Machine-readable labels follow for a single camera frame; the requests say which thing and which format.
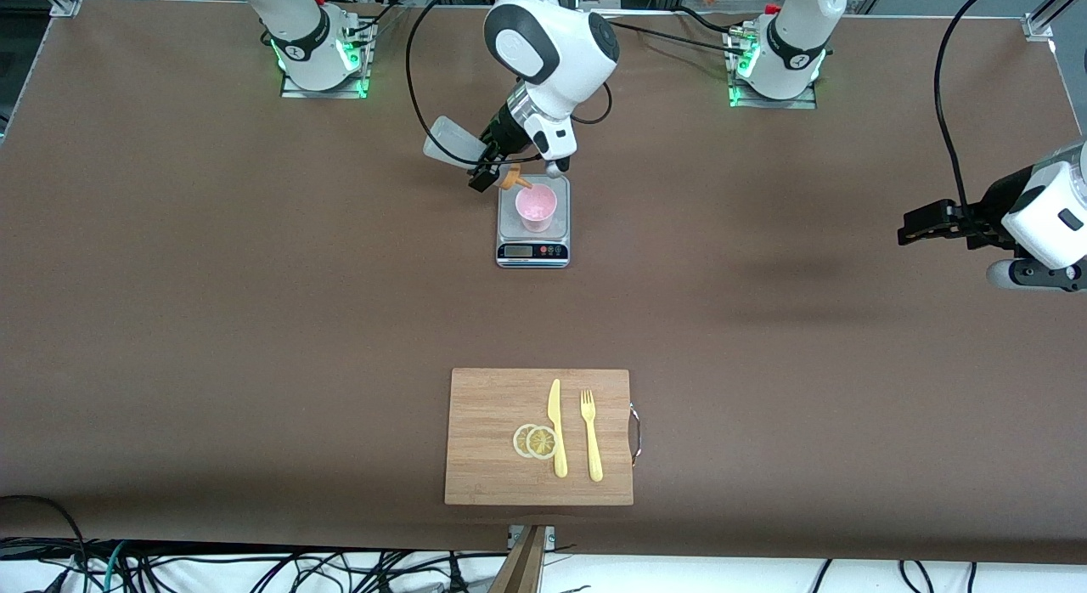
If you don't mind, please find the translucent sauce bottle orange cap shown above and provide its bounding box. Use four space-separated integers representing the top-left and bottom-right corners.
423 116 534 193

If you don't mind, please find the pink plastic cup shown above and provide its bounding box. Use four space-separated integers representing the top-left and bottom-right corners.
515 184 559 234

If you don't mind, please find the silver digital kitchen scale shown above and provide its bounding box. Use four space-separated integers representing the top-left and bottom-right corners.
496 174 571 269

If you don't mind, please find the bamboo cutting board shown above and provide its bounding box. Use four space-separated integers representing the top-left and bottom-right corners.
444 368 642 506

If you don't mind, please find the yellow plastic knife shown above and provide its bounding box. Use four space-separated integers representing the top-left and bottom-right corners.
547 378 568 479

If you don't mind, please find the yellow plastic fork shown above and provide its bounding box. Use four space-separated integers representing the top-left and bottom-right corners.
580 389 604 483

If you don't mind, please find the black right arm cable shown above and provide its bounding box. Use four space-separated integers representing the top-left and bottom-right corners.
404 0 614 169

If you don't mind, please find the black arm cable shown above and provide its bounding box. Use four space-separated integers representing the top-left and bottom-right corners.
404 0 614 169
932 0 1007 213

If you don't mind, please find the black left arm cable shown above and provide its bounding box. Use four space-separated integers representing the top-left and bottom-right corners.
932 0 1007 213

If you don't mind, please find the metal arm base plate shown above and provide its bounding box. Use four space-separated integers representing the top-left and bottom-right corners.
280 15 375 99
729 71 818 110

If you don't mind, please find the black base cable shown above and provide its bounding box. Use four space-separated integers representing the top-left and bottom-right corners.
616 17 752 57

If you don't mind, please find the wooden post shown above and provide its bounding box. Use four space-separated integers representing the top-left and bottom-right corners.
488 525 546 593

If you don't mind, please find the teal floor cable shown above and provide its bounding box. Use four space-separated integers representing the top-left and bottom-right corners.
100 540 128 593

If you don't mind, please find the black looped floor cable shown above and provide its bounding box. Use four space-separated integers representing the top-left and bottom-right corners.
0 494 90 593

